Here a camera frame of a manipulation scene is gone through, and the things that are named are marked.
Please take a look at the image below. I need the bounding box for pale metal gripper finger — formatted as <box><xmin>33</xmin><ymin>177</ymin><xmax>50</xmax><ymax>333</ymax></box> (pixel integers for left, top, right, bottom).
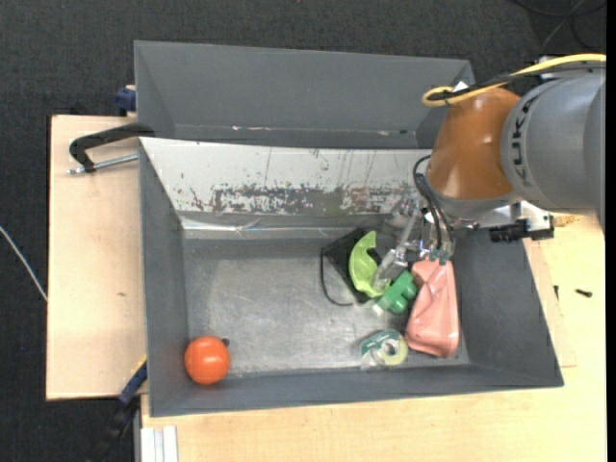
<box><xmin>397</xmin><ymin>244</ymin><xmax>421</xmax><ymax>278</ymax></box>
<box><xmin>374</xmin><ymin>250</ymin><xmax>403</xmax><ymax>294</ymax></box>

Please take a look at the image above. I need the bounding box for lime green plastic scoop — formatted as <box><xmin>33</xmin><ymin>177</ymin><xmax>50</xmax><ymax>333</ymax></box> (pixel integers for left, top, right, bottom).
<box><xmin>347</xmin><ymin>229</ymin><xmax>387</xmax><ymax>300</ymax></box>

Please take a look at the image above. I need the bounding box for green plastic toy block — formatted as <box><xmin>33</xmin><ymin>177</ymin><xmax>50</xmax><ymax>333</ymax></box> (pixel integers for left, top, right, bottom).
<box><xmin>373</xmin><ymin>269</ymin><xmax>420</xmax><ymax>316</ymax></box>

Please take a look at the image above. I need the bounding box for clear tape dispenser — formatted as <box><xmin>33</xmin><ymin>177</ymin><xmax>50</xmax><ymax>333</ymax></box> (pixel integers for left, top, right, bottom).
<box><xmin>359</xmin><ymin>328</ymin><xmax>410</xmax><ymax>371</ymax></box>

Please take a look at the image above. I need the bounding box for grey metal bin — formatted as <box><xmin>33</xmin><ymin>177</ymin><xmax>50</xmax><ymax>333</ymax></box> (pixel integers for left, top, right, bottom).
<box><xmin>133</xmin><ymin>39</ymin><xmax>566</xmax><ymax>419</ymax></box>

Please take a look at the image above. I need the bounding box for orange ball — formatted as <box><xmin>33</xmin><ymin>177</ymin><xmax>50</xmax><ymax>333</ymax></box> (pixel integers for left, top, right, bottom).
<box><xmin>183</xmin><ymin>335</ymin><xmax>232</xmax><ymax>386</ymax></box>

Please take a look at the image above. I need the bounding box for pale wood board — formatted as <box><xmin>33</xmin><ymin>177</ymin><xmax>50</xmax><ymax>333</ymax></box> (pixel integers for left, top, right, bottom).
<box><xmin>44</xmin><ymin>113</ymin><xmax>148</xmax><ymax>402</ymax></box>

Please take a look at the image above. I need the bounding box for black pouch with cord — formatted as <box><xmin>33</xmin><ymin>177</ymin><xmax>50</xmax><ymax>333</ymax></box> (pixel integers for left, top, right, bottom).
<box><xmin>320</xmin><ymin>226</ymin><xmax>382</xmax><ymax>308</ymax></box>

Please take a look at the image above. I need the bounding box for black cylinder on white bracket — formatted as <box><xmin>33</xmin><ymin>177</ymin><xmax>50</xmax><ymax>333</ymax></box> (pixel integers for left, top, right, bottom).
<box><xmin>488</xmin><ymin>202</ymin><xmax>555</xmax><ymax>244</ymax></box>

